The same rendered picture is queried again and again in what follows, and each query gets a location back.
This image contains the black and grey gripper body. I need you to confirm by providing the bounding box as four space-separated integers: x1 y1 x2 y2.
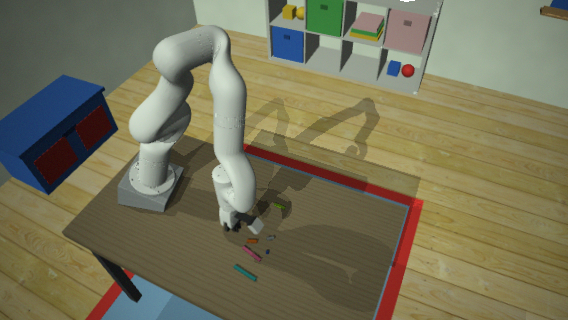
219 208 238 229

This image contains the turquoise rod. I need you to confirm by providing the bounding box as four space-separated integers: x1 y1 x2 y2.
234 265 256 281

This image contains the pink rod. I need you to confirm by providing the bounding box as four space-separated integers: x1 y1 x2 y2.
242 246 261 262

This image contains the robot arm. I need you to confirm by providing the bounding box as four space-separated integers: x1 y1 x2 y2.
129 25 264 234

